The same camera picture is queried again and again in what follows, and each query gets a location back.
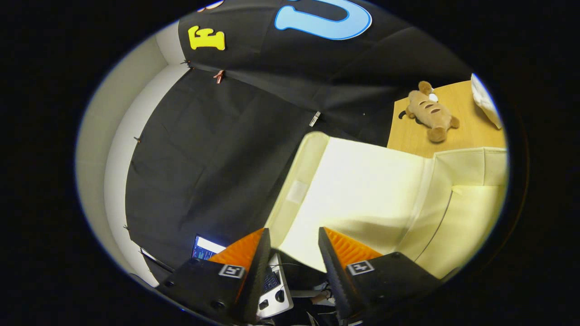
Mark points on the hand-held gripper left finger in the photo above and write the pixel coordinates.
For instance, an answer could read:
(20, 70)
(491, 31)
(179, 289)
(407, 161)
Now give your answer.
(258, 280)

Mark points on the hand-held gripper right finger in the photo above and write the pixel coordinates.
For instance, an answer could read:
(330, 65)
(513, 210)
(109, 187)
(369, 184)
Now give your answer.
(333, 276)

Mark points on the grey fabric storage box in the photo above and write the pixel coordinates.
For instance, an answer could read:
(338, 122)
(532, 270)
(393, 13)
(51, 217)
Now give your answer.
(362, 190)

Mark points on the white laptop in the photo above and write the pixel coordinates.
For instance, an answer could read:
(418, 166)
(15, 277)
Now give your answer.
(274, 304)

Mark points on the black backdrop cloth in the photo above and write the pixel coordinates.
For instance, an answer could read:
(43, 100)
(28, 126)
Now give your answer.
(217, 158)

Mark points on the silver clip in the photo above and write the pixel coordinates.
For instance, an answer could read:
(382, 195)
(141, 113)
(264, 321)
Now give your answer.
(314, 118)

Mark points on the brown striped plush toy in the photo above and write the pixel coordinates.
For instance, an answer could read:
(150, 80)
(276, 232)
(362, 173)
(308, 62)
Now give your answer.
(430, 113)

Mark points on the pink clip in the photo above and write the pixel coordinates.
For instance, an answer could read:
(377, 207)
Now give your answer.
(219, 76)

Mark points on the white plush toy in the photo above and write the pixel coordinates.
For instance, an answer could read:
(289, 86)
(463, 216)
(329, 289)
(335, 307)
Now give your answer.
(485, 102)

